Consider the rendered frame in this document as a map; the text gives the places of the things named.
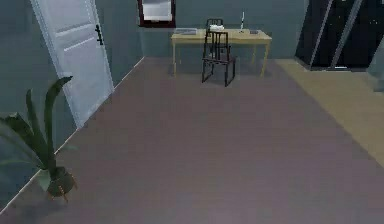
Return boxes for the black door handle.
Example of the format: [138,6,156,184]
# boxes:
[94,24,104,46]

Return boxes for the grey flat book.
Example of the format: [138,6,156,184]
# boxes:
[173,27,198,36]

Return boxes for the white room door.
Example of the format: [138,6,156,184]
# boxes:
[30,0,115,129]

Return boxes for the green house plant in pot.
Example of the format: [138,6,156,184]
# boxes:
[0,75,80,203]

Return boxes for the black wooden chair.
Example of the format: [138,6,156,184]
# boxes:
[201,30,237,88]
[205,17,225,33]

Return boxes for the light wooden table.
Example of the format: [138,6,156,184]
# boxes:
[170,28,273,79]

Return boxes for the dark red framed window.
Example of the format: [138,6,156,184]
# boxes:
[136,0,177,29]

